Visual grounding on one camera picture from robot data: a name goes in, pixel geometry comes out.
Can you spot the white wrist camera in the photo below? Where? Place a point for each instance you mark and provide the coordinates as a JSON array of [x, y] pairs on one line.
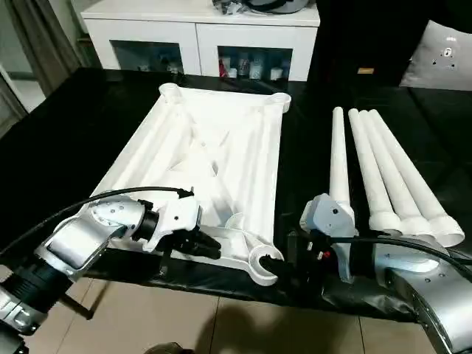
[[177, 217], [332, 215]]

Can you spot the grey carry case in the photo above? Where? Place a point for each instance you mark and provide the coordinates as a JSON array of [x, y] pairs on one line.
[[273, 6]]

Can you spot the white glass-door cabinet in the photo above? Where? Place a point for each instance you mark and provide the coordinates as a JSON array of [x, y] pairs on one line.
[[199, 40]]

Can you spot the small yellow label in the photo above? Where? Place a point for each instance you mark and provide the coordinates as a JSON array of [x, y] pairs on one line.
[[366, 71]]

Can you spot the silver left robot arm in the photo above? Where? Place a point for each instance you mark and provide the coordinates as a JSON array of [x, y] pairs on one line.
[[74, 247]]

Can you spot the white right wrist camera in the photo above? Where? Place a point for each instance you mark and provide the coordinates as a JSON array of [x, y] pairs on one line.
[[332, 215]]

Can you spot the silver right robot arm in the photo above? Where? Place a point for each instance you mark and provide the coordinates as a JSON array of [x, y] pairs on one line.
[[435, 295]]

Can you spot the grey curtain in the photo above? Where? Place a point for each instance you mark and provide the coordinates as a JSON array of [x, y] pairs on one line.
[[44, 33]]

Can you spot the black work table leg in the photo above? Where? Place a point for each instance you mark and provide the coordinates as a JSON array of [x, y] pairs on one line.
[[80, 306]]

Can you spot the white plastic table leg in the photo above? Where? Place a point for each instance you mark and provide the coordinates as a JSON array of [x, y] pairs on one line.
[[371, 169], [408, 166], [391, 166], [339, 162]]

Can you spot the white plastic table top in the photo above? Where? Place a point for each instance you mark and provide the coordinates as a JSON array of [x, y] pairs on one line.
[[221, 147]]

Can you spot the light grey cushion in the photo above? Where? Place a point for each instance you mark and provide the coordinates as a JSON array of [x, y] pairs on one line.
[[442, 59]]

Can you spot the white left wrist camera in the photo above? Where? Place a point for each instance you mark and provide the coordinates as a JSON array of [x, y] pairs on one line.
[[177, 217]]

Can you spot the black table mat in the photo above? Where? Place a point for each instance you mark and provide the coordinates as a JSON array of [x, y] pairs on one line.
[[74, 133]]

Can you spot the black tall cabinet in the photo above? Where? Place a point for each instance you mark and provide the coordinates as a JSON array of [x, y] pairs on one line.
[[354, 37]]

